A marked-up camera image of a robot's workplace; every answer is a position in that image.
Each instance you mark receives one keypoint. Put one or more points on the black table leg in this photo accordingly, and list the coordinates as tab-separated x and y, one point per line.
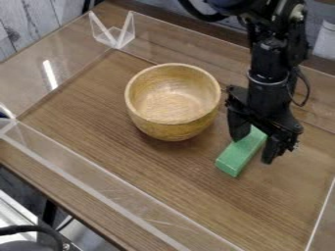
49	213

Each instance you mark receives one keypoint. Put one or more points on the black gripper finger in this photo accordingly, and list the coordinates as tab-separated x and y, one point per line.
238	126
276	145

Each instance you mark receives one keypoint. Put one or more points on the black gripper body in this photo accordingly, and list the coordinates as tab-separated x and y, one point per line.
262	103

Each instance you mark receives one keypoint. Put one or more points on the white cylindrical container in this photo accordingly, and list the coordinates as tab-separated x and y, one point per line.
324	42

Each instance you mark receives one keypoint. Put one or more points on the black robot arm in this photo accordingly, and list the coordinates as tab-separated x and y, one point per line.
275	24

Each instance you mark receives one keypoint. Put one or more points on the clear acrylic tray wall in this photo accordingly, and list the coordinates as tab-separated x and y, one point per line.
152	195

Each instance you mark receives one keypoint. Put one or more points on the clear acrylic corner bracket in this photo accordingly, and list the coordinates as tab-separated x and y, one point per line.
114	37

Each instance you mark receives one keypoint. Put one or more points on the brown wooden bowl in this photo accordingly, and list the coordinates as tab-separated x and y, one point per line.
172	101

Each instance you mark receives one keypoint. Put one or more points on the green rectangular block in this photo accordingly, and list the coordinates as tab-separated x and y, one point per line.
238	152

